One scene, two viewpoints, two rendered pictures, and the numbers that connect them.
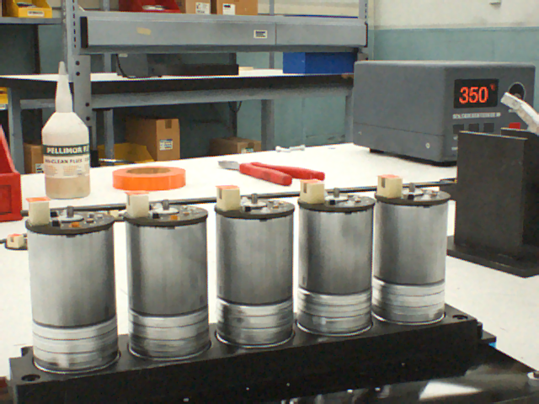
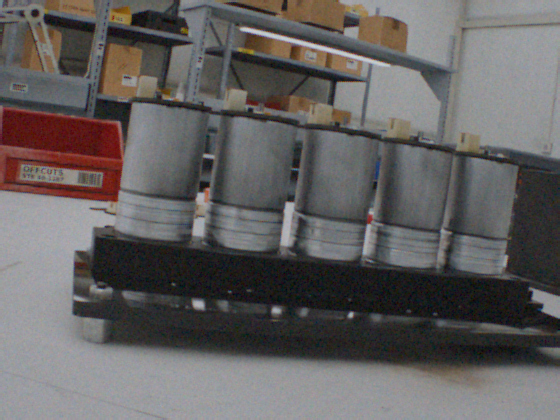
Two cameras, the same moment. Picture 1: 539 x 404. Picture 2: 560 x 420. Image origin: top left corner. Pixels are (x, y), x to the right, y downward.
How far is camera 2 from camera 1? 0.06 m
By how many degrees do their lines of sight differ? 8
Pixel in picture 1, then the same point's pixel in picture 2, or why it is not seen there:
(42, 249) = (142, 117)
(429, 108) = not seen: hidden behind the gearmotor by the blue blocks
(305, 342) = (372, 266)
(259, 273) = (339, 186)
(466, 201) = (521, 231)
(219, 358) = (287, 260)
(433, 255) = (500, 211)
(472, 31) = not seen: hidden behind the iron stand
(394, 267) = (464, 217)
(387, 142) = not seen: hidden behind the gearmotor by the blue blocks
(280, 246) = (363, 165)
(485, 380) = (533, 324)
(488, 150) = (545, 185)
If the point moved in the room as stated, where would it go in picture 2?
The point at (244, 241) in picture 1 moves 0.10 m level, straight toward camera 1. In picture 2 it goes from (329, 153) to (328, 146)
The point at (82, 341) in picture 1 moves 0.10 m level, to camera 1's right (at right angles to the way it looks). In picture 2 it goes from (161, 211) to (504, 265)
